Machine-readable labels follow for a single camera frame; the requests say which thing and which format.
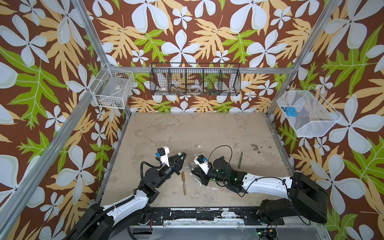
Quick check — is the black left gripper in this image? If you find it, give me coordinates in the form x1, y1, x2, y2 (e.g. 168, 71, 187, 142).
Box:
154, 152, 185, 190

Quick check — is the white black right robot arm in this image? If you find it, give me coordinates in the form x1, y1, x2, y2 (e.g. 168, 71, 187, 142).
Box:
189, 155, 329, 224

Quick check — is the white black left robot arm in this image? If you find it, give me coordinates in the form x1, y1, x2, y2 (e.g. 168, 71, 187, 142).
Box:
66, 147, 187, 240

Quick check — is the grey blue pen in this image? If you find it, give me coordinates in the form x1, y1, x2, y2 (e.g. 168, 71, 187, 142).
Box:
238, 152, 243, 169

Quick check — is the small green circuit board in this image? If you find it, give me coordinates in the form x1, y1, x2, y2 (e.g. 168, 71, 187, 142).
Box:
257, 229, 278, 240

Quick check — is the blue object in basket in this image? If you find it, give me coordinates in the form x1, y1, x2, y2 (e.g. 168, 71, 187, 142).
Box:
284, 107, 298, 118

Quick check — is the white mesh basket right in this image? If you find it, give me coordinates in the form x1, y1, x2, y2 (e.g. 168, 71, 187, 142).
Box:
277, 87, 342, 138

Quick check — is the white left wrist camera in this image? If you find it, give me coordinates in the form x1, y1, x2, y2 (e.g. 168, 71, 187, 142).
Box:
155, 146, 170, 167

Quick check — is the black camera cable right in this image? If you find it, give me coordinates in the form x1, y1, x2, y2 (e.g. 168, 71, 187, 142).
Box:
207, 145, 234, 163

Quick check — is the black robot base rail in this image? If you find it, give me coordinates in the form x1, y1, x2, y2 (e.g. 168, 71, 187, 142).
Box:
126, 207, 285, 226

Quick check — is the black wire basket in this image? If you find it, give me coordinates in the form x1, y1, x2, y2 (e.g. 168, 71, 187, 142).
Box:
149, 63, 242, 96

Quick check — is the white wire basket left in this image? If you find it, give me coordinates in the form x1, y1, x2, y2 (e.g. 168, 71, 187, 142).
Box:
90, 68, 135, 109

